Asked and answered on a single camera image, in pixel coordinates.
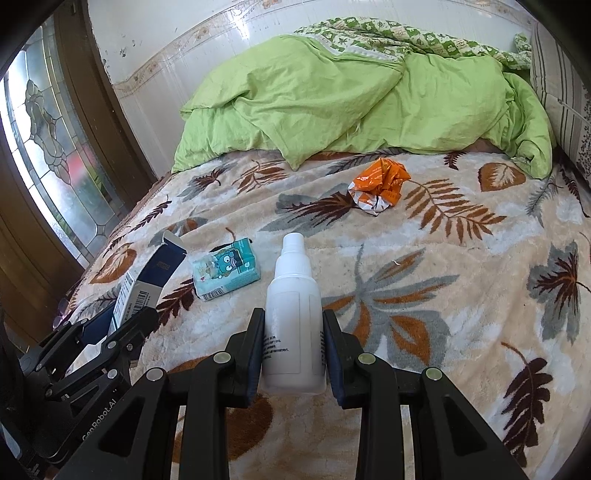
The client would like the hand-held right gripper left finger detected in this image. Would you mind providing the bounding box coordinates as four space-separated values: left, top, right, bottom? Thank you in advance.
53 308 266 480

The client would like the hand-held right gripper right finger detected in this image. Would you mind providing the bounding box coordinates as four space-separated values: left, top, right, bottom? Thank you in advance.
322 309 532 480

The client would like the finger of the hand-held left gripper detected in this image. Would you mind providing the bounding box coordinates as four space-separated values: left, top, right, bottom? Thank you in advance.
37 308 117 376
45 306 160 403

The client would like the blue and white box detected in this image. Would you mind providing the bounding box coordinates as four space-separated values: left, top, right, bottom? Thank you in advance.
108 231 188 344

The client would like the white plastic bottle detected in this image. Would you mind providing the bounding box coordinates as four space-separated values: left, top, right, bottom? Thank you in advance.
259 233 329 395

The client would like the teal tissue packet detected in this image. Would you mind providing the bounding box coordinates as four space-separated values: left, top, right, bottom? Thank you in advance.
191 237 257 302

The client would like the leaf print blanket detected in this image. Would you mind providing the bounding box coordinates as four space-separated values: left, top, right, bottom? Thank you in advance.
51 148 591 480

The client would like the stained glass window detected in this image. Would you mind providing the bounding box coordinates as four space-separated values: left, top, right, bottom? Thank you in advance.
0 25 123 269

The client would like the crumpled orange wrapper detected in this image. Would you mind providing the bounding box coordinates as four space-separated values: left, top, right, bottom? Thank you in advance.
347 158 411 216

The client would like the green duvet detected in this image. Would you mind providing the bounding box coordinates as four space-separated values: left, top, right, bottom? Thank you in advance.
171 17 555 180

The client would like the striped floral cushion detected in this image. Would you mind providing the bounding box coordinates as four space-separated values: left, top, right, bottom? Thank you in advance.
529 21 591 177

